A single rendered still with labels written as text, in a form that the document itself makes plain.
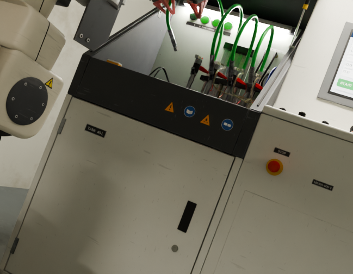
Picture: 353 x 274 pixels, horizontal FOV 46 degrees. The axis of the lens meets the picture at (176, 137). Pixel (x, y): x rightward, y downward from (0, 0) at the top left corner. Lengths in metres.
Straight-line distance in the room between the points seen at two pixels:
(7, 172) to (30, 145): 0.27
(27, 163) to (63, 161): 1.94
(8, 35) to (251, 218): 0.86
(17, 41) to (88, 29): 0.17
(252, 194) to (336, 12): 0.85
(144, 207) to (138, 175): 0.11
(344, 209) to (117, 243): 0.73
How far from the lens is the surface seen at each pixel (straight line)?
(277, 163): 1.29
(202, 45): 2.03
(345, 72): 1.67
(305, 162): 1.32
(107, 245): 1.47
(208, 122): 1.37
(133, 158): 1.43
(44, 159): 1.60
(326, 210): 1.32
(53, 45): 0.93
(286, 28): 1.97
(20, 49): 0.88
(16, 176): 3.47
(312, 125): 1.34
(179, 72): 2.02
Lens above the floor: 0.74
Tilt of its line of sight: 1 degrees up
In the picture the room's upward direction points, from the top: 21 degrees clockwise
